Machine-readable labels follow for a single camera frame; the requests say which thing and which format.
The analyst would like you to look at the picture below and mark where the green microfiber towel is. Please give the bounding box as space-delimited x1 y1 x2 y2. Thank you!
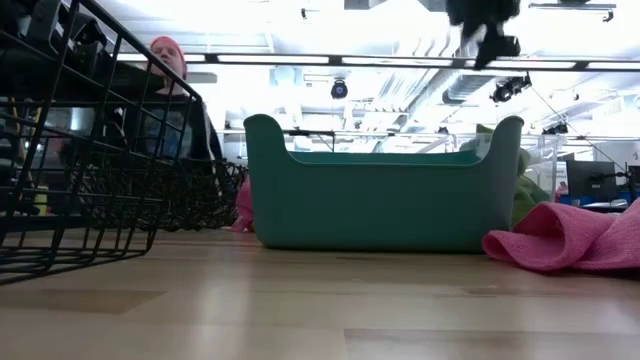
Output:
458 123 553 229

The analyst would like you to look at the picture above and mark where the small black wire basket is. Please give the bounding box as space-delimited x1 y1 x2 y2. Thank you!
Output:
74 156 249 233

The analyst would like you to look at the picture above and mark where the person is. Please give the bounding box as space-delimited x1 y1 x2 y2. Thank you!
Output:
122 35 225 162

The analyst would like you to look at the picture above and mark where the pink microfiber towel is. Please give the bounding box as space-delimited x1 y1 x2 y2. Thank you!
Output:
230 176 256 234
481 198 640 274

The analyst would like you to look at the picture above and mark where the teal plastic basket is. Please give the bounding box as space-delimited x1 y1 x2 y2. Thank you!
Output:
242 113 526 253

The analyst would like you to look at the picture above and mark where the black round hanging camera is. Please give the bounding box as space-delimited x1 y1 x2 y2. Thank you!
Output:
329 78 350 101

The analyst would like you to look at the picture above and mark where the black ceiling-mounted camera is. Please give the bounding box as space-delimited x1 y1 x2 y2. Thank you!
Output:
491 72 533 105

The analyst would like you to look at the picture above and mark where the black computer monitor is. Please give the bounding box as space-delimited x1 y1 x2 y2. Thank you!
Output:
565 159 619 204

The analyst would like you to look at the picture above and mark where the clear plastic container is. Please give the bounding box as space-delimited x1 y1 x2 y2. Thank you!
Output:
449 131 562 202

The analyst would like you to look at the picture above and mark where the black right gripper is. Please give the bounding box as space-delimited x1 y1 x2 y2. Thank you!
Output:
445 0 523 71

